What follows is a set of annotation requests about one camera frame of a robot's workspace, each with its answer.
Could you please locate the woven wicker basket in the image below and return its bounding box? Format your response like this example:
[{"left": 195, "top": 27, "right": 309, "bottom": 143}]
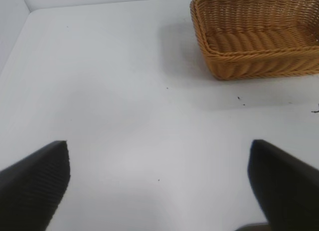
[{"left": 189, "top": 0, "right": 319, "bottom": 81}]

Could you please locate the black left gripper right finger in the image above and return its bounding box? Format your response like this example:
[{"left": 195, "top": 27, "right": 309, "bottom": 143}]
[{"left": 247, "top": 139, "right": 319, "bottom": 231}]

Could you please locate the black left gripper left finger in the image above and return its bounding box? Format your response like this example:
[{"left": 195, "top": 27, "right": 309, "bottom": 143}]
[{"left": 0, "top": 140, "right": 71, "bottom": 231}]

